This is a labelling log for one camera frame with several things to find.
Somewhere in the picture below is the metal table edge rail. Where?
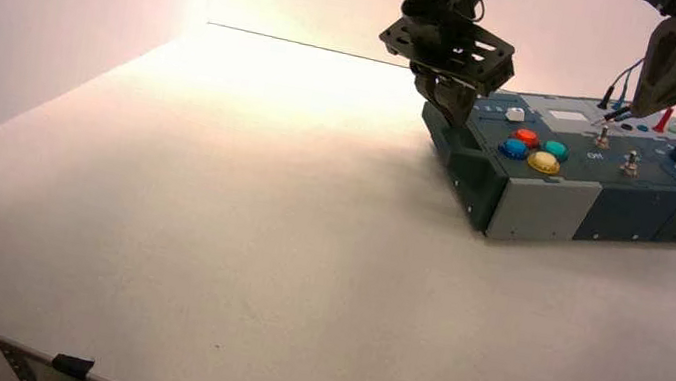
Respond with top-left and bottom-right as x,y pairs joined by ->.
0,331 -> 180,381

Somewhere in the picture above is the small white display screen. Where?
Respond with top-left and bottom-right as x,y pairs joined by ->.
549,108 -> 590,125

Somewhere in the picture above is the metal toggle switch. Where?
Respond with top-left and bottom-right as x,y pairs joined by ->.
592,123 -> 614,151
619,149 -> 643,180

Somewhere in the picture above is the yellow dome push button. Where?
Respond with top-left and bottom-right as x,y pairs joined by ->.
525,149 -> 563,178

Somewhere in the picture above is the small black clip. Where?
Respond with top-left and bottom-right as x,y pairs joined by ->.
49,352 -> 96,381

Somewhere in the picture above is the jumper cable with blue plugs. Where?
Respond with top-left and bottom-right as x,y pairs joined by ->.
611,55 -> 646,115

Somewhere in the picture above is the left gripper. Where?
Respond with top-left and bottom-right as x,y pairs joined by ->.
366,7 -> 523,139

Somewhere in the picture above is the jumper cable with red plugs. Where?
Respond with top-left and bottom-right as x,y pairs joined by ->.
652,106 -> 675,135

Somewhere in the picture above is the dark teal grey control box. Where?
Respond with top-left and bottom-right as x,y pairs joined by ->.
404,75 -> 676,268

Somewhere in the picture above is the red dome push button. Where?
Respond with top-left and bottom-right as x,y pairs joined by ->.
511,127 -> 542,150

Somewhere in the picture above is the teal dome push button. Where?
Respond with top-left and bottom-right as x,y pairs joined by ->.
540,138 -> 572,164

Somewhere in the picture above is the blue dome push button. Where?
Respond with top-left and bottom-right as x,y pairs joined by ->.
497,137 -> 530,163

